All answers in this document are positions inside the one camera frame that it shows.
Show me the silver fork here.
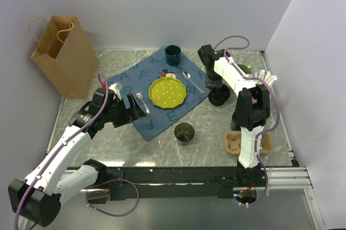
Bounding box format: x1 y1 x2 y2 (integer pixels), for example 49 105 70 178
136 91 152 116

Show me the green polka dot plate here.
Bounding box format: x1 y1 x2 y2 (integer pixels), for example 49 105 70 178
149 77 187 109

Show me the black takeout cup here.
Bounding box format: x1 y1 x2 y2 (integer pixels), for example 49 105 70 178
230 114 241 131

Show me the brown pulp cup carrier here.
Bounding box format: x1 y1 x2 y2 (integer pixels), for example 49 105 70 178
223 131 274 157

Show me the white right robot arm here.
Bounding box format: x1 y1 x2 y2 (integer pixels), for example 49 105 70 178
198 44 270 186

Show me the brown paper bag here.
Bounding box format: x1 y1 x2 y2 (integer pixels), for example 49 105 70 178
31 16 99 99

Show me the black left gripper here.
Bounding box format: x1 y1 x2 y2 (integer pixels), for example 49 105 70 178
103 93 146 128

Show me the blue letter placemat cloth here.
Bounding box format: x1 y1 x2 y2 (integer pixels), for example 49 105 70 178
108 48 209 141

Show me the dark green mug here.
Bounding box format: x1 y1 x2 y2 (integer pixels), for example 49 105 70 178
165 45 181 66

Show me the silver spoon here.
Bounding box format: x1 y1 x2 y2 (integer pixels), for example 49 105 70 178
182 71 205 94

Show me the cartoon mouse coaster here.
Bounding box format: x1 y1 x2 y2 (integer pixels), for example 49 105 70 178
160 69 176 78

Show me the floral mug green inside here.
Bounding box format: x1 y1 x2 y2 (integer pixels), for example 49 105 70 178
237 64 251 75

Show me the dark translucent takeout cup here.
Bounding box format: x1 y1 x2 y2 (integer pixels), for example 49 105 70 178
174 123 195 146

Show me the white wrapped straws bundle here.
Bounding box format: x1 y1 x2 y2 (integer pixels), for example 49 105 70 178
252 70 278 87

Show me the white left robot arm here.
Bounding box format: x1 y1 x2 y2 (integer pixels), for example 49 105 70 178
8 87 146 227

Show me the black base frame rail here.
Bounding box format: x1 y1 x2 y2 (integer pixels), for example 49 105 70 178
62 157 301 201

